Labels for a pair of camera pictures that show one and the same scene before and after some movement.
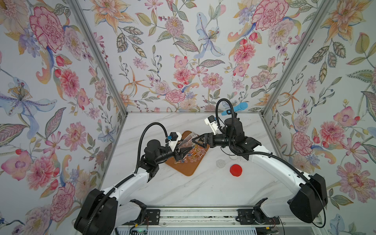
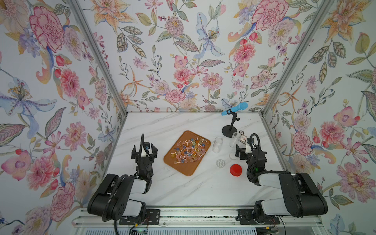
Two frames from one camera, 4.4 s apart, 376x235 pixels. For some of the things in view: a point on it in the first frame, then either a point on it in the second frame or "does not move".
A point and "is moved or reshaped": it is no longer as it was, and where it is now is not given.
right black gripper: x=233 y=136 -> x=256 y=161
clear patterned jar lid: x=220 y=163 does not move
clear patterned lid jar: x=187 y=141 is moved or reshaped
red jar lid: x=236 y=170 does not move
